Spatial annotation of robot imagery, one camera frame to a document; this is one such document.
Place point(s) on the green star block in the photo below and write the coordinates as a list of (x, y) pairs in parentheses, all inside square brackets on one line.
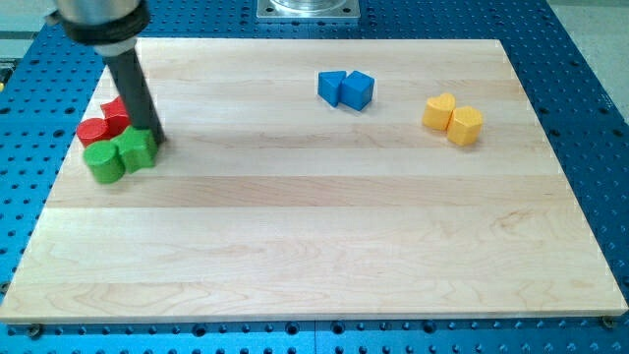
[(137, 149)]

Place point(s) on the red star block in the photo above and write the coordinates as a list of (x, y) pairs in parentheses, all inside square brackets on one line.
[(116, 116)]

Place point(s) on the green cylinder block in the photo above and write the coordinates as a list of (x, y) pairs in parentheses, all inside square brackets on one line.
[(104, 162)]

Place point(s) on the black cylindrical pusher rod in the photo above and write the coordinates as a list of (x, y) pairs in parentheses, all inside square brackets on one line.
[(128, 76)]

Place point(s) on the red cylinder block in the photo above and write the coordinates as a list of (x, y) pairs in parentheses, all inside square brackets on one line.
[(93, 130)]

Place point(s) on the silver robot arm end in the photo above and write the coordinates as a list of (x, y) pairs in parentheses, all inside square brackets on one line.
[(110, 26)]

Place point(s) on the light wooden board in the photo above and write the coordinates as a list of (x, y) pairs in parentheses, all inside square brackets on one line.
[(268, 204)]

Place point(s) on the blue triangular block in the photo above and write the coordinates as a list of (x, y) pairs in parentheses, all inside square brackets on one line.
[(329, 86)]

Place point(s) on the blue cube block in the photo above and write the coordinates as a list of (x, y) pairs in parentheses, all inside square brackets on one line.
[(356, 90)]

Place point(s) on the yellow heart block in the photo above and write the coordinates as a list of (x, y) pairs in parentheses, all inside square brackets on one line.
[(438, 111)]

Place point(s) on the yellow hexagon block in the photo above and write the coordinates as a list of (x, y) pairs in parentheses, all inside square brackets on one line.
[(465, 125)]

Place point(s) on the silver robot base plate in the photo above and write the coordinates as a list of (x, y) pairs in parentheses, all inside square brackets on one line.
[(308, 9)]

